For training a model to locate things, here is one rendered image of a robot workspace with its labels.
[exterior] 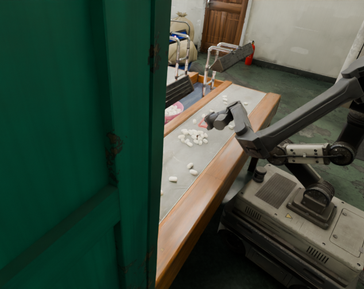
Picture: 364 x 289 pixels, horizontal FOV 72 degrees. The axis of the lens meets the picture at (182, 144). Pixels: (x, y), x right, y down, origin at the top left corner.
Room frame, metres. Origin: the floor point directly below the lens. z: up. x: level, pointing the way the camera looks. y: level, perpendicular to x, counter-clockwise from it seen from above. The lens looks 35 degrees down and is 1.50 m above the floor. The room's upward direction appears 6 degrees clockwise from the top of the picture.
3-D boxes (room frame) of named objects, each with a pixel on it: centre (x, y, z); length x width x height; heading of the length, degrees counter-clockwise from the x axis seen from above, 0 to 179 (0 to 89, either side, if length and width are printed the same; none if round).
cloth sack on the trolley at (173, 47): (4.32, 0.27, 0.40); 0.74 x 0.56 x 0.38; 153
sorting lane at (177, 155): (1.23, -0.10, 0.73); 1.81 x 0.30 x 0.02; 153
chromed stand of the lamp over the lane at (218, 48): (1.77, -0.22, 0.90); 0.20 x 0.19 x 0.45; 153
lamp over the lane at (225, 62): (1.73, -0.29, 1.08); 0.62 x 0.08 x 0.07; 153
